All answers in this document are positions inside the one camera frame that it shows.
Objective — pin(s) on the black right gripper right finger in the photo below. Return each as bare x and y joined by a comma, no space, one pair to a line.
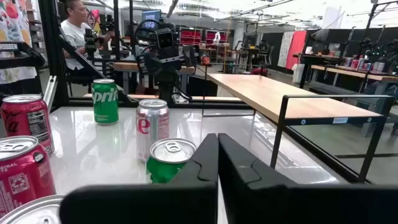
280,205

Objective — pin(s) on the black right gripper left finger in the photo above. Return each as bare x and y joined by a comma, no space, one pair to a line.
155,205

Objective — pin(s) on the green Sprite can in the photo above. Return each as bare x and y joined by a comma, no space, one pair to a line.
105,105
168,152

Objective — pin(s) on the silver Diet Coke can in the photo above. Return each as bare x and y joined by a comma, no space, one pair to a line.
152,124

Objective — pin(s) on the red Coke Zero can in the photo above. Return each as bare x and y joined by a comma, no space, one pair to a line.
21,118
34,213

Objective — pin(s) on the red Star Wars Coca-Cola can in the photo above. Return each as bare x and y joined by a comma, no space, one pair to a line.
21,177

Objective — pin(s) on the black background robot arm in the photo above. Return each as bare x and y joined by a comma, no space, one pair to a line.
90,43
388,53

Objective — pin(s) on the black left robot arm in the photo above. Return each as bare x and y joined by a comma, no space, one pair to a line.
166,91

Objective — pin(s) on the black wooden-top shelf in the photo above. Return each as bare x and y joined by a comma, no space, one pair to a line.
264,93

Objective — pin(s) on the background wooden table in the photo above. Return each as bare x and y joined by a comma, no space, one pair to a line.
124,66

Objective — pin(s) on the red storage bin rack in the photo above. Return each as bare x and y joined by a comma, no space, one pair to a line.
190,37
216,37

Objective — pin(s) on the small orange object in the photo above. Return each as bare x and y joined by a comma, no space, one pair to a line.
205,59

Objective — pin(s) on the background computer monitor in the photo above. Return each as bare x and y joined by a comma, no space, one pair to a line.
151,18

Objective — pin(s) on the person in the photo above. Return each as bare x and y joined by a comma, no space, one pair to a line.
74,37

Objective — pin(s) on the red floor object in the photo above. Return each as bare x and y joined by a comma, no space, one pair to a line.
259,71

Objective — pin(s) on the silver aluminium extrusion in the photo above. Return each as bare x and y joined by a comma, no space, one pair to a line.
49,93

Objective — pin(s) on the white patterned banner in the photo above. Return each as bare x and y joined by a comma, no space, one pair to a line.
284,49

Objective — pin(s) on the white waste bin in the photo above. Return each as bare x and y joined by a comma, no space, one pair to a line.
298,73

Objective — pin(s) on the long background wooden bench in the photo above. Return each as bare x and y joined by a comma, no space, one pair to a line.
342,72

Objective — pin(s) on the black background desk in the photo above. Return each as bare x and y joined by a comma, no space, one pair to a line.
317,57

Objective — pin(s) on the black Trossen labelled bar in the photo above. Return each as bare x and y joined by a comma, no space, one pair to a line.
9,46

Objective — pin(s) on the colourful printed banner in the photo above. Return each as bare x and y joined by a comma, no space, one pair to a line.
12,18

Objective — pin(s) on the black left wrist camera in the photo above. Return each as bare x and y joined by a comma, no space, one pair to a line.
164,39

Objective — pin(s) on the white arm base bracket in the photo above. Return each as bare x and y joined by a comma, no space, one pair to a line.
182,98

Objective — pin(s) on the black metal table frame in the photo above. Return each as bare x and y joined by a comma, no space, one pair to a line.
53,62

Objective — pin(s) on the red wall panel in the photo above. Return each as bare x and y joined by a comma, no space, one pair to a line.
297,46

